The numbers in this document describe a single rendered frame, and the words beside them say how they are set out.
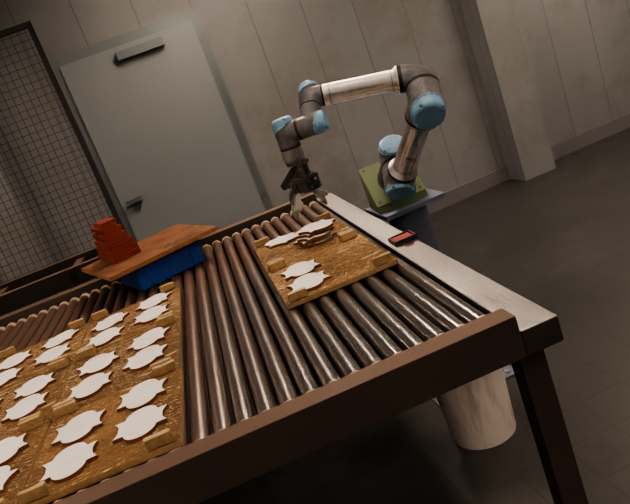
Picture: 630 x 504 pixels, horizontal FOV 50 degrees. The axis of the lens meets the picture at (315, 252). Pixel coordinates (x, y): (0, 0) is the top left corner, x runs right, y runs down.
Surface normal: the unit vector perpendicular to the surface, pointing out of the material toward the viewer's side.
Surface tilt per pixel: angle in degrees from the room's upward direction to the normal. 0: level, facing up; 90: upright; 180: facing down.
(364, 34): 90
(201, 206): 90
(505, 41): 90
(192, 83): 90
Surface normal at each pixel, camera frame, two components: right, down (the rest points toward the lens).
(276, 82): 0.25, 0.18
